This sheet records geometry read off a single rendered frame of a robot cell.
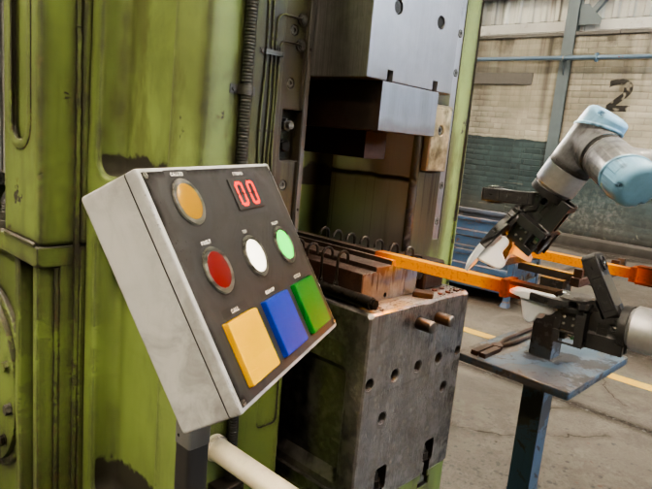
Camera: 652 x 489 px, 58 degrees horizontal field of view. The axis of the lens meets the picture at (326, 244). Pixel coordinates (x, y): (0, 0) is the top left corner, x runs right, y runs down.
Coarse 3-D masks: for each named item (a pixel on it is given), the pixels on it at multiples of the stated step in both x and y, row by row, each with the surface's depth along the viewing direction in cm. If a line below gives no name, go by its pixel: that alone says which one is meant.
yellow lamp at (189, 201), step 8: (184, 184) 67; (184, 192) 67; (192, 192) 68; (184, 200) 66; (192, 200) 67; (200, 200) 69; (184, 208) 66; (192, 208) 67; (200, 208) 68; (192, 216) 66; (200, 216) 68
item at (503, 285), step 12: (384, 252) 130; (396, 264) 128; (408, 264) 126; (420, 264) 124; (432, 264) 122; (444, 276) 120; (456, 276) 118; (468, 276) 116; (480, 276) 114; (492, 276) 115; (492, 288) 113; (504, 288) 110; (540, 288) 106; (552, 288) 106
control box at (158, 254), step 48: (96, 192) 63; (144, 192) 61; (144, 240) 62; (192, 240) 65; (240, 240) 75; (144, 288) 62; (192, 288) 62; (240, 288) 70; (288, 288) 82; (144, 336) 63; (192, 336) 61; (192, 384) 62; (240, 384) 63
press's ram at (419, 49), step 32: (320, 0) 116; (352, 0) 110; (384, 0) 109; (416, 0) 116; (448, 0) 124; (320, 32) 116; (352, 32) 111; (384, 32) 111; (416, 32) 118; (448, 32) 126; (320, 64) 117; (352, 64) 112; (384, 64) 113; (416, 64) 120; (448, 64) 128
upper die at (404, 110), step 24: (312, 96) 126; (336, 96) 122; (360, 96) 117; (384, 96) 114; (408, 96) 120; (432, 96) 126; (312, 120) 127; (336, 120) 122; (360, 120) 118; (384, 120) 116; (408, 120) 122; (432, 120) 128
